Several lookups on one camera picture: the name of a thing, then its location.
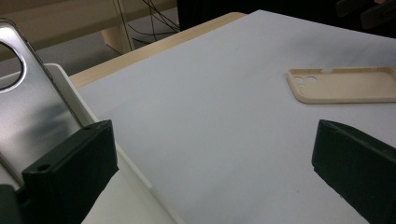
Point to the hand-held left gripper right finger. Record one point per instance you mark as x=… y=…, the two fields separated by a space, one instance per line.
x=361 y=165

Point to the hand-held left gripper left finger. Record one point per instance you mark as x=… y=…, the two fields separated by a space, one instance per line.
x=71 y=174

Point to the white rectangular storage box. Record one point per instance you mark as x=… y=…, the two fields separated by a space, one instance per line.
x=130 y=205

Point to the grey phone case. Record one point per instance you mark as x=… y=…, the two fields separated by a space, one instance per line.
x=34 y=118

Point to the beige phone case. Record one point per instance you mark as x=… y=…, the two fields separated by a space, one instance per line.
x=345 y=85

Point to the dark curtain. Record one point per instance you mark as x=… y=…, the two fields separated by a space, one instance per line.
x=249 y=6

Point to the white table sheet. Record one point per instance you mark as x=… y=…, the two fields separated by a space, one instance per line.
x=218 y=124

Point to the light wooden shelf unit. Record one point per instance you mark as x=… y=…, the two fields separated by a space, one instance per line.
x=62 y=15

